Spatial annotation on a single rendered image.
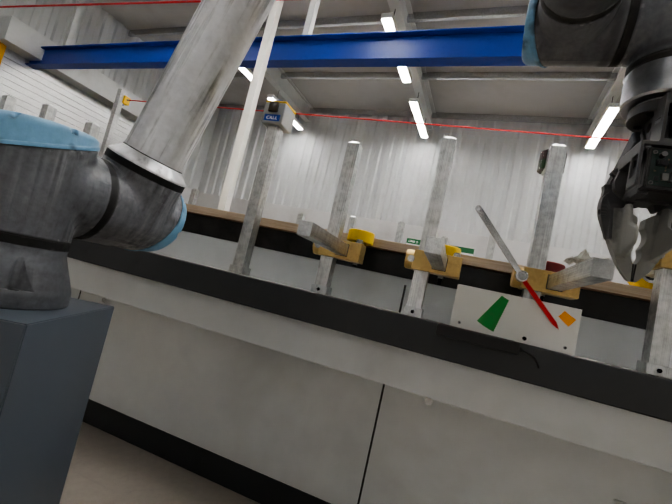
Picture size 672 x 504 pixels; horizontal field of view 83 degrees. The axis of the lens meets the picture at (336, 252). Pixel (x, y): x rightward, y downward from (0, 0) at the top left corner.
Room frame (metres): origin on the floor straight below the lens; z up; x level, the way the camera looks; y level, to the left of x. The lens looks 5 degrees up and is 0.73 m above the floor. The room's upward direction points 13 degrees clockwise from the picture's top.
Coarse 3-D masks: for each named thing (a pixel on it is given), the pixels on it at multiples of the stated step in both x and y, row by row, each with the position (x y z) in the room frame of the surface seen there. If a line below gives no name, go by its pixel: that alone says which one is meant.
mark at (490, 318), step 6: (498, 300) 0.87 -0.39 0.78; (504, 300) 0.87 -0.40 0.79; (492, 306) 0.88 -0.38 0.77; (498, 306) 0.87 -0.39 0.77; (504, 306) 0.87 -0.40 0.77; (486, 312) 0.88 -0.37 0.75; (492, 312) 0.87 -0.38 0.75; (498, 312) 0.87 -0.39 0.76; (480, 318) 0.88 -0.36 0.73; (486, 318) 0.88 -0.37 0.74; (492, 318) 0.87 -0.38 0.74; (498, 318) 0.87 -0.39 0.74; (486, 324) 0.88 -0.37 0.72; (492, 324) 0.87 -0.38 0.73; (492, 330) 0.87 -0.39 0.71
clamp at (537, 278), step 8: (512, 272) 0.90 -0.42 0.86; (528, 272) 0.86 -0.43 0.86; (536, 272) 0.85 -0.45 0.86; (544, 272) 0.85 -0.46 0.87; (552, 272) 0.84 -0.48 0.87; (512, 280) 0.87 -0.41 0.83; (528, 280) 0.86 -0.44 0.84; (536, 280) 0.85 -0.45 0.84; (544, 280) 0.85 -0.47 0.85; (520, 288) 0.88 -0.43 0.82; (536, 288) 0.85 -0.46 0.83; (544, 288) 0.84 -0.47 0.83; (576, 288) 0.82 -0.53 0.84; (560, 296) 0.85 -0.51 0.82; (568, 296) 0.83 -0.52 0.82; (576, 296) 0.82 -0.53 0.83
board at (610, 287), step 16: (192, 208) 1.39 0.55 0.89; (208, 208) 1.37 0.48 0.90; (272, 224) 1.28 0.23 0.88; (288, 224) 1.27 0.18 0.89; (384, 240) 1.16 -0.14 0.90; (464, 256) 1.08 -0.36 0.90; (592, 288) 0.98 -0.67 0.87; (608, 288) 0.97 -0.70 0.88; (624, 288) 0.96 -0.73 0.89; (640, 288) 0.95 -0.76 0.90
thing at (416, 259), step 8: (408, 256) 0.94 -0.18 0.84; (416, 256) 0.94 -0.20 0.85; (424, 256) 0.93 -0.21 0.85; (448, 256) 0.91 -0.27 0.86; (408, 264) 0.95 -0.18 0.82; (416, 264) 0.94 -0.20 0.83; (424, 264) 0.93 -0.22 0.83; (448, 264) 0.91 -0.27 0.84; (456, 264) 0.91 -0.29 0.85; (432, 272) 0.92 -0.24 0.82; (440, 272) 0.92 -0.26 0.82; (448, 272) 0.91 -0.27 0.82; (456, 272) 0.91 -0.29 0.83
